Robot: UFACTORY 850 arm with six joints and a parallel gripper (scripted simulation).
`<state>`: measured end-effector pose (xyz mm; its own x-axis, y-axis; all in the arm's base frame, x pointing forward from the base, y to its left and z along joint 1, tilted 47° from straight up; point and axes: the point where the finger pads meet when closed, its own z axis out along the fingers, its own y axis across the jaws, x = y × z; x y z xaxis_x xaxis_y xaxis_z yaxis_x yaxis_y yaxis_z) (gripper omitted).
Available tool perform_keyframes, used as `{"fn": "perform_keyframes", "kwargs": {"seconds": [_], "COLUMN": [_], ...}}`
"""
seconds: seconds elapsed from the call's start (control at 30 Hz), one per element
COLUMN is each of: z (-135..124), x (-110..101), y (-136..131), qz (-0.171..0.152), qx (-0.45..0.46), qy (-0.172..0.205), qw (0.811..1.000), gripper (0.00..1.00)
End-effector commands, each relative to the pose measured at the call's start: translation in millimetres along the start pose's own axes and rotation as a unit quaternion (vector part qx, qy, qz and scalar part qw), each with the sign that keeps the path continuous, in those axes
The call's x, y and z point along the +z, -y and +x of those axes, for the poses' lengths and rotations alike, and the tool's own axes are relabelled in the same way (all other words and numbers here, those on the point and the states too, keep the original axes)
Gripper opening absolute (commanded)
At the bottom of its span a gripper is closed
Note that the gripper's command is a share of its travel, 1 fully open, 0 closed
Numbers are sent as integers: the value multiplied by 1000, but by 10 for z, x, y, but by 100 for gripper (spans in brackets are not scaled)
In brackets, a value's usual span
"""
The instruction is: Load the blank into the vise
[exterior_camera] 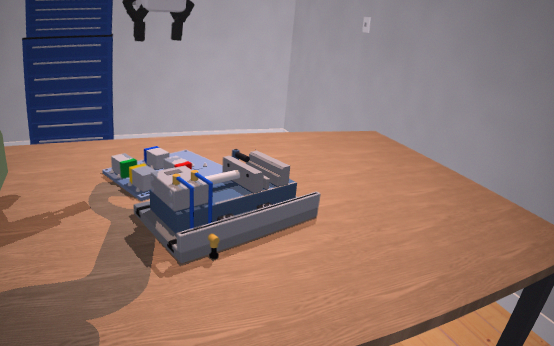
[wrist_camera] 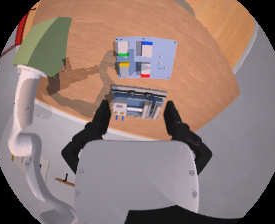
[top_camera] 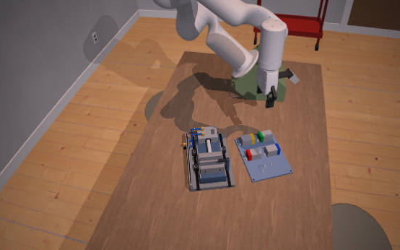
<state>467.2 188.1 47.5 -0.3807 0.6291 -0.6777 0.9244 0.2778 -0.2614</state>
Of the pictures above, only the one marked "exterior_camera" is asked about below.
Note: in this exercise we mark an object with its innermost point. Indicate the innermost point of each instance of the white block with green end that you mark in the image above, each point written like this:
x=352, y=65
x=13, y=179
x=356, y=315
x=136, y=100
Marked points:
x=121, y=164

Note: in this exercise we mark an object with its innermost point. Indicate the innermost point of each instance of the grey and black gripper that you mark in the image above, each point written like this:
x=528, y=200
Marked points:
x=167, y=6

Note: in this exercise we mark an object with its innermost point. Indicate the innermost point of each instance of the white block with red end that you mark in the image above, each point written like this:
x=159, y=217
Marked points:
x=175, y=161

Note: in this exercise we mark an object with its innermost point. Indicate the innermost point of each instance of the white block with blue end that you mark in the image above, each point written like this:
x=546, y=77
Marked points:
x=154, y=156

